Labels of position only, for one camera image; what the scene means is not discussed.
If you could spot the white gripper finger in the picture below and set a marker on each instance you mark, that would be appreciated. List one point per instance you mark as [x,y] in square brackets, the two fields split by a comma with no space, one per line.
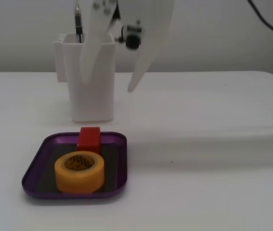
[153,36]
[95,36]

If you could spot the red cube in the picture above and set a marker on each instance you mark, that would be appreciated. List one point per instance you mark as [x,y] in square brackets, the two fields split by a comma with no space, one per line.
[89,139]

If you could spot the black pen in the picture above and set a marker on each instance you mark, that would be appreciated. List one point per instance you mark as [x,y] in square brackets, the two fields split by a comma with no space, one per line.
[78,21]

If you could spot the white plastic pen holder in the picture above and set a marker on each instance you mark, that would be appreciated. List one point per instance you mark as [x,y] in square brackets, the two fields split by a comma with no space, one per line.
[102,96]

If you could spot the purple metal tray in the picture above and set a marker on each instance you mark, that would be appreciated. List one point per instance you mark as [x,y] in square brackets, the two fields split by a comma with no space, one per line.
[42,156]

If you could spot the yellow masking tape roll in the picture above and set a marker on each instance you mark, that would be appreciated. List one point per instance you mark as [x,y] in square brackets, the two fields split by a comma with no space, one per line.
[78,180]

